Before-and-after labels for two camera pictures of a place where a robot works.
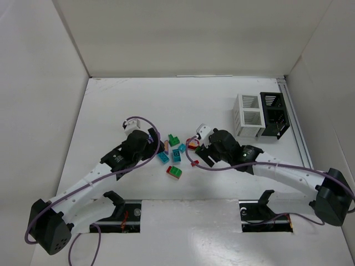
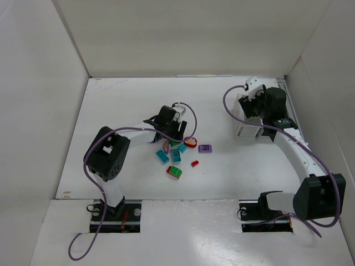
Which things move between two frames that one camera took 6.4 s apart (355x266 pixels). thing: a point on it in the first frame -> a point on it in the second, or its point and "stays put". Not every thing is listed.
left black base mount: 126,217 stays put
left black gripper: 153,139 -> 175,131
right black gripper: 205,153 -> 250,103
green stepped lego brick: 173,141 stays put
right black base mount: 255,216 stays put
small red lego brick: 193,164 stays put
